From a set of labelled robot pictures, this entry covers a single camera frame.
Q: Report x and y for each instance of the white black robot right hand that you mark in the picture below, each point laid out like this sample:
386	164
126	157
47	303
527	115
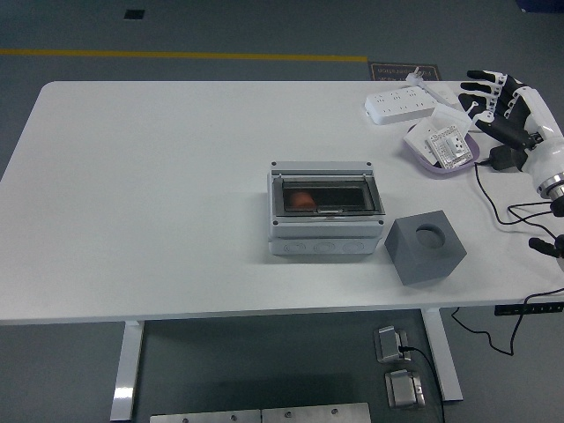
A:
544	145

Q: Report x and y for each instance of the smoked transparent box lid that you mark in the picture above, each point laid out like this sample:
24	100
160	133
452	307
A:
339	196

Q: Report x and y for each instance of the grey plastic junction box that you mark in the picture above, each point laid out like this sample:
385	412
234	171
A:
326	231

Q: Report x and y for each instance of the orange cylindrical battery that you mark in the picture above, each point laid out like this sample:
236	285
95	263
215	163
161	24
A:
301	199

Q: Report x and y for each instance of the small white flat box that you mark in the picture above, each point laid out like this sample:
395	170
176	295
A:
449	116

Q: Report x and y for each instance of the silver floor socket box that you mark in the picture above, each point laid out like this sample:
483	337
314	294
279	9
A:
390	343
403	390

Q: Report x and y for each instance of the black power adapter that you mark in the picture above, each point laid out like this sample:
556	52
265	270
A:
502	158

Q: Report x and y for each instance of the printed white socket module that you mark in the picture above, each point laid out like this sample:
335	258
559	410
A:
447	150

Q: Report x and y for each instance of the white rectangular adapter block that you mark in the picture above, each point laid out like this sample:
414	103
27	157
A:
446	93

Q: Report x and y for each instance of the purple plastic tray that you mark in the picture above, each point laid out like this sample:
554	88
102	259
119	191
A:
434	172

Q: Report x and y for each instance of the blue object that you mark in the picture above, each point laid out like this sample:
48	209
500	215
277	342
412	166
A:
542	3

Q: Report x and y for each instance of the white power plug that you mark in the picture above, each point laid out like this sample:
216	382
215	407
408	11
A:
416	76

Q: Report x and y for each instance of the white power strip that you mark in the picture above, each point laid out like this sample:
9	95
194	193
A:
396	106

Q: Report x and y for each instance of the black table control panel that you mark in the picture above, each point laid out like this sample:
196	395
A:
529	309

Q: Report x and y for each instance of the dark floor sign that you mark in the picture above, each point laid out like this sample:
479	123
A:
388	70

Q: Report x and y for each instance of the grey foam block holder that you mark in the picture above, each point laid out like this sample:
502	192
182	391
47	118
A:
414	264

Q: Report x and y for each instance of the white table leg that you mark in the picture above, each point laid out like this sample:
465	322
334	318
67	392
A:
125	370
443	352

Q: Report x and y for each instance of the grey metal floor plate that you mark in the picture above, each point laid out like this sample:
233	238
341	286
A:
202	417
315	414

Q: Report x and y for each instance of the black square floor cover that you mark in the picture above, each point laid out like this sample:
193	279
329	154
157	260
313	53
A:
133	14

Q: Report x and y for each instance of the white wall socket plate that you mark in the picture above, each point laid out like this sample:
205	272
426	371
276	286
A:
416	141

